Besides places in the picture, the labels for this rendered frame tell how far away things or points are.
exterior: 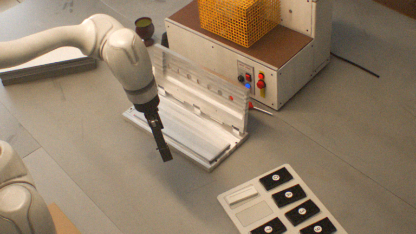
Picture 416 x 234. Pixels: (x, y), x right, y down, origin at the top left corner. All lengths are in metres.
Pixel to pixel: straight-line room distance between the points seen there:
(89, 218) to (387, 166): 0.98
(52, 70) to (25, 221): 0.99
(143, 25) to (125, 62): 0.98
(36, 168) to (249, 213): 0.78
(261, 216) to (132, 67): 0.63
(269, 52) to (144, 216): 0.72
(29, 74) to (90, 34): 0.92
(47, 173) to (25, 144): 0.19
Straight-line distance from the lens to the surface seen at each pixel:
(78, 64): 2.42
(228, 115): 1.98
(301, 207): 1.80
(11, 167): 1.72
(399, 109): 2.15
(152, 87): 1.55
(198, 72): 2.02
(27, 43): 1.42
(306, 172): 1.91
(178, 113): 2.10
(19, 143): 2.21
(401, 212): 1.84
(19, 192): 1.61
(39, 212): 1.61
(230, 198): 1.82
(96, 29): 1.57
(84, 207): 1.92
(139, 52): 1.47
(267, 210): 1.80
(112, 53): 1.46
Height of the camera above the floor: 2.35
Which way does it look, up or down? 44 degrees down
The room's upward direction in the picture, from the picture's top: 8 degrees counter-clockwise
